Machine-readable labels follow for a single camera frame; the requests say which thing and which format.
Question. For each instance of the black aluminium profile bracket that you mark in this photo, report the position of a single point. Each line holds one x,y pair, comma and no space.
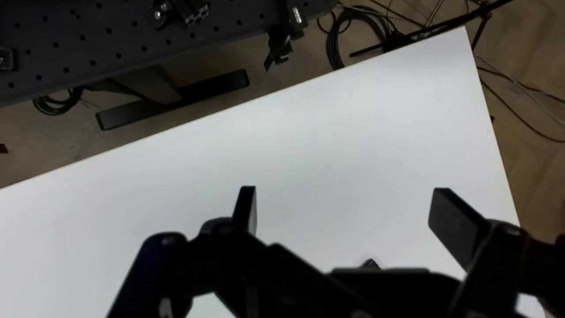
179,11

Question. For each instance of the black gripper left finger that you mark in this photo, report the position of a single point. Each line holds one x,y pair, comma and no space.
248,271

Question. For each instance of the black perforated breadboard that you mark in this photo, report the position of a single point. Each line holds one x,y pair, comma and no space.
89,41

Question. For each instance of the black flat foot bar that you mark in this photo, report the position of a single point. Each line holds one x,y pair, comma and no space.
170,100

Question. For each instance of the black clamp bracket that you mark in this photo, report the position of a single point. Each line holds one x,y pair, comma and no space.
283,38

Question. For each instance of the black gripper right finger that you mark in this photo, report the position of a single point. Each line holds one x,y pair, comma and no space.
460,227

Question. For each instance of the black tripod leg bar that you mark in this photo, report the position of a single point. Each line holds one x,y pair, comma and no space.
435,27

